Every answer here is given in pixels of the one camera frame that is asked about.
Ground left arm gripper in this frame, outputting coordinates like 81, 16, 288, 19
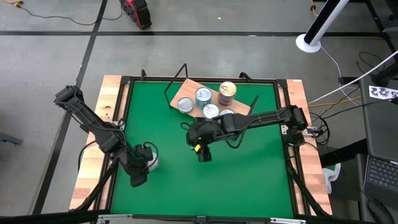
123, 144, 154, 188

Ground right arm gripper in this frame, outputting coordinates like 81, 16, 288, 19
185, 117, 224, 164

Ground green albacore tuna can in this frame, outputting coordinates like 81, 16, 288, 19
148, 151, 160, 172
177, 96, 195, 114

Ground blue label seafood can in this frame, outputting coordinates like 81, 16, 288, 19
203, 103, 220, 120

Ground green table mat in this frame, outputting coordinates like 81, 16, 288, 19
110, 80, 295, 218

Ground black crossbar with silver brackets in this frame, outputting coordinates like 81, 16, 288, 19
0, 210, 398, 224

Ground white plastic bag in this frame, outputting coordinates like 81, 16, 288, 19
322, 162, 342, 194

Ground grey furniture foot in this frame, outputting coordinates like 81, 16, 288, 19
0, 131, 24, 146

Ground tall pole round white base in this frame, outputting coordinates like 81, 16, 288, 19
295, 0, 351, 54

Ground red and black case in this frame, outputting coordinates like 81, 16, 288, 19
119, 0, 153, 31

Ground black power adapter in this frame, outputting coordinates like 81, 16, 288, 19
338, 75, 360, 86

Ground grey desk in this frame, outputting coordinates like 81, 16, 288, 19
358, 73, 398, 218

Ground dark laptop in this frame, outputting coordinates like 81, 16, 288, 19
363, 153, 398, 208

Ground black computer mouse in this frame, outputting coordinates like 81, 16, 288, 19
368, 198, 396, 224

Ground white paper marker tag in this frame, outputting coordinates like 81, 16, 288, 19
368, 85, 398, 101

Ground black stand base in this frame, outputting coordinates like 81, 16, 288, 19
369, 60, 398, 88

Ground wooden shelf black metal frame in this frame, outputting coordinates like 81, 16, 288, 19
163, 63, 259, 121

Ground black table frame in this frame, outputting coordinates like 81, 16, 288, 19
70, 68, 333, 218

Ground yellow floor cable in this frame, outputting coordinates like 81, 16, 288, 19
307, 95, 363, 108

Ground thin white cable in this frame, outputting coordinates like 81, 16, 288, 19
320, 45, 363, 106

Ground black floor cable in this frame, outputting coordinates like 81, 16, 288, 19
18, 2, 124, 27

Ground thick white cable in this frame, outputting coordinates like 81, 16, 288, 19
308, 49, 398, 105

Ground yellow cable plug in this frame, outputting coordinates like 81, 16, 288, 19
0, 0, 24, 9

